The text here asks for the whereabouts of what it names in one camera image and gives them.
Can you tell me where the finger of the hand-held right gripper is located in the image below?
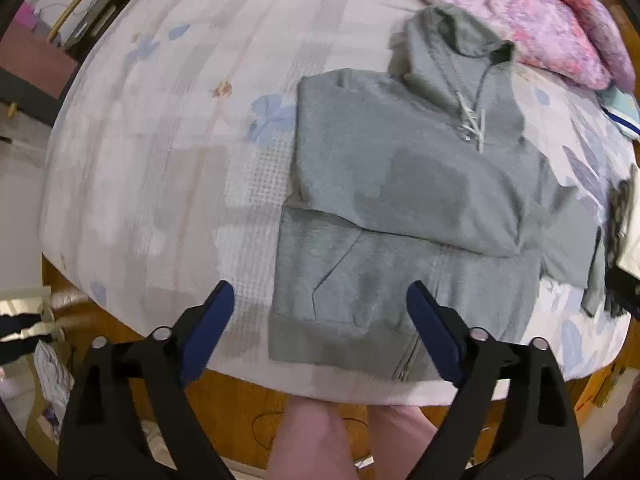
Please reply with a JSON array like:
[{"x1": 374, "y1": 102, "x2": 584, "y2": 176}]
[{"x1": 604, "y1": 179, "x2": 632, "y2": 318}]

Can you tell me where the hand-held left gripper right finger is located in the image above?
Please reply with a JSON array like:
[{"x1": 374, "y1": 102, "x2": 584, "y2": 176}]
[{"x1": 405, "y1": 280, "x2": 586, "y2": 480}]

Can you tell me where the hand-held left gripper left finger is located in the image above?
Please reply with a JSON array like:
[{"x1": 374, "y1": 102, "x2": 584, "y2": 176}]
[{"x1": 57, "y1": 280, "x2": 236, "y2": 480}]

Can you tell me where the grey zip hoodie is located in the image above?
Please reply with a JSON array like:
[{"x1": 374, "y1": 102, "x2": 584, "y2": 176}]
[{"x1": 267, "y1": 4, "x2": 608, "y2": 383}]

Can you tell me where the white and blue printed cloth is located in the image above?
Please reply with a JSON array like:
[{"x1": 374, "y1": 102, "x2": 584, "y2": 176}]
[{"x1": 597, "y1": 86, "x2": 640, "y2": 141}]

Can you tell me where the person's right leg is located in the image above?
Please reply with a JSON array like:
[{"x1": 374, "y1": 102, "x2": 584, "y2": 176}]
[{"x1": 367, "y1": 402, "x2": 443, "y2": 467}]

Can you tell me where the white checked floral bed sheet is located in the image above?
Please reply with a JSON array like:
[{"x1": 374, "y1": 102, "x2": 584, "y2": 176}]
[{"x1": 39, "y1": 0, "x2": 640, "y2": 406}]

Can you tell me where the white printed bag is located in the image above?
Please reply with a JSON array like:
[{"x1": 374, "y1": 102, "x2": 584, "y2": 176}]
[{"x1": 31, "y1": 339, "x2": 76, "y2": 428}]

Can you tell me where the pink floral blanket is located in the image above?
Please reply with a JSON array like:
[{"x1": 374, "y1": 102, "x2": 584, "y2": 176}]
[{"x1": 390, "y1": 0, "x2": 636, "y2": 92}]

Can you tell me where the dark low table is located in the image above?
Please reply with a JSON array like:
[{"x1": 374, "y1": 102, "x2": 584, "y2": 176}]
[{"x1": 0, "y1": 22, "x2": 81, "y2": 128}]

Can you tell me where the wooden bed frame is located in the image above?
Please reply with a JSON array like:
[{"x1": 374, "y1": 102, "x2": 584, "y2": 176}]
[{"x1": 42, "y1": 255, "x2": 632, "y2": 467}]

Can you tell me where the black floor cable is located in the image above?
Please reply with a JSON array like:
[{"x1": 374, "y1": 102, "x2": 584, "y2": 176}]
[{"x1": 251, "y1": 411, "x2": 283, "y2": 457}]

